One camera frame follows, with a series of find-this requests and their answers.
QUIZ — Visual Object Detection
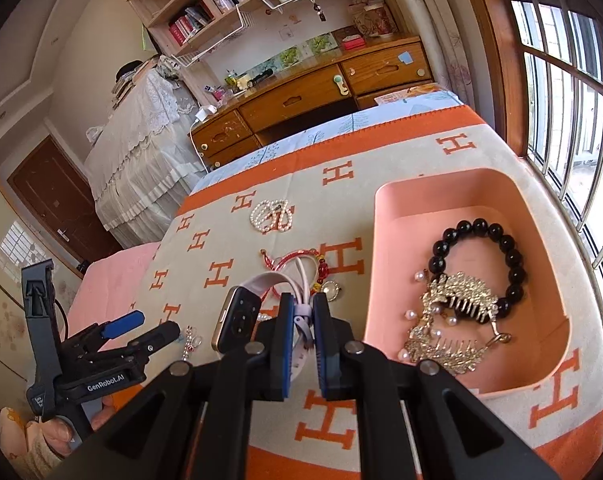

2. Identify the orange and beige patterned blanket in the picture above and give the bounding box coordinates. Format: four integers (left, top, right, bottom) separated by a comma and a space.
132, 105, 603, 480

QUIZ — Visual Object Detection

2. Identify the person's left forearm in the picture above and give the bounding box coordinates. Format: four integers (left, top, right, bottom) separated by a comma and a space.
0, 406, 65, 480

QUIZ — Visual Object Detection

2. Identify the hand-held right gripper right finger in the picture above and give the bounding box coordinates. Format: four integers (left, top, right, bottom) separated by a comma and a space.
311, 292, 562, 480

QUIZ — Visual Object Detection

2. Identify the floral cup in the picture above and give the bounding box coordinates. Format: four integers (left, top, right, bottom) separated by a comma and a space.
365, 1, 398, 40

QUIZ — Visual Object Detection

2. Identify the smartwatch with pink strap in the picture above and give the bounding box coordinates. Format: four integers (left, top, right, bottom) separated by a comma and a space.
212, 270, 317, 386

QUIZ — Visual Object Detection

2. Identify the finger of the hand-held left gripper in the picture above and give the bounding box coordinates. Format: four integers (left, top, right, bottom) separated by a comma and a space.
112, 321, 181, 362
74, 310, 145, 350

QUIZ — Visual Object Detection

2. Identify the person's left hand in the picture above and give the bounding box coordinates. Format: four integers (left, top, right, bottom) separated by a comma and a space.
44, 396, 118, 457

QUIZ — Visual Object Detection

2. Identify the brown door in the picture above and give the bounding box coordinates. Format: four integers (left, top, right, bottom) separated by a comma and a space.
6, 135, 122, 266

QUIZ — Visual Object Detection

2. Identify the white cable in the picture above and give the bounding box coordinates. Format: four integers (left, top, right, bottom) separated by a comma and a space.
188, 119, 208, 167

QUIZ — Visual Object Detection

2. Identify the gold rhinestone hair comb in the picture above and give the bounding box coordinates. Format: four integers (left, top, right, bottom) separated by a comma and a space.
406, 270, 502, 325
399, 320, 515, 376

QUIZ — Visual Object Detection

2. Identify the wooden window frame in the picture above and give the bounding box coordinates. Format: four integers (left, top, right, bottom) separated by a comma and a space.
454, 0, 529, 156

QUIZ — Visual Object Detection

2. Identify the wooden desk with drawers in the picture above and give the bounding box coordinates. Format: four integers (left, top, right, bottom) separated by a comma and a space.
189, 35, 435, 171

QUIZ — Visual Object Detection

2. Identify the stack of books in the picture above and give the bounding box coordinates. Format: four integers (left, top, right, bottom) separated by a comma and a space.
110, 60, 143, 107

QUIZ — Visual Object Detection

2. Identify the white floral curtain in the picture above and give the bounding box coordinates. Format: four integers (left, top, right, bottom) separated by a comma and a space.
376, 0, 487, 111

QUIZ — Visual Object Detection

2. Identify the white wire rack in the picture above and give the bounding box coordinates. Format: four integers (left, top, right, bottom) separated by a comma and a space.
174, 0, 357, 68

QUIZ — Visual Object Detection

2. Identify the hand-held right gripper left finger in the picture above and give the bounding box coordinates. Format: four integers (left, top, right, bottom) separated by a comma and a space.
46, 296, 302, 480

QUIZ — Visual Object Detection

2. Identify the red string bracelet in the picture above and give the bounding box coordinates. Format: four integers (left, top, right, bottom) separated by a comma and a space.
260, 247, 332, 286

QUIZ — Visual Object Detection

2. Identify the white lace dust cover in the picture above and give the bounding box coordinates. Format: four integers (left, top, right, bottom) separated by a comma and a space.
84, 67, 207, 248

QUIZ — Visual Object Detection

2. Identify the pink tray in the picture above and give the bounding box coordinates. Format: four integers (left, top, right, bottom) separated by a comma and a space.
364, 167, 572, 401

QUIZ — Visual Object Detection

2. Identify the crystal earring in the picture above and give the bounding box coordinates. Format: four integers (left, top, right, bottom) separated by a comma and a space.
182, 325, 202, 361

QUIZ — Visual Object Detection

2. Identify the pink bedsheet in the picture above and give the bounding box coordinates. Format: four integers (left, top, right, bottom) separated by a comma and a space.
64, 242, 160, 411

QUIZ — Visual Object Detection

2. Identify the pearl bracelet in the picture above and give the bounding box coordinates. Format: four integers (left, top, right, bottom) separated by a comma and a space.
250, 199, 296, 233

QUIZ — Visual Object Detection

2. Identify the metal window grille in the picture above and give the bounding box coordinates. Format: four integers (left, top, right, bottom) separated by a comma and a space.
496, 0, 603, 341

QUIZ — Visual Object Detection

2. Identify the row of red books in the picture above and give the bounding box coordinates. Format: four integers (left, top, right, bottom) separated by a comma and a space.
168, 4, 216, 45

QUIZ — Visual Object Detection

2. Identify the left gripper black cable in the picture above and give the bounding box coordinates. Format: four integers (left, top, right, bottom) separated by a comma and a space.
53, 299, 71, 342

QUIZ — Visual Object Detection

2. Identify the grape picture card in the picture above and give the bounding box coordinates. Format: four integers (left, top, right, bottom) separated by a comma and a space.
306, 33, 340, 56
276, 46, 303, 69

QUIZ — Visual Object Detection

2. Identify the black bead bracelet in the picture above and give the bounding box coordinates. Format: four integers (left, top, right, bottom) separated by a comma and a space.
431, 218, 527, 318

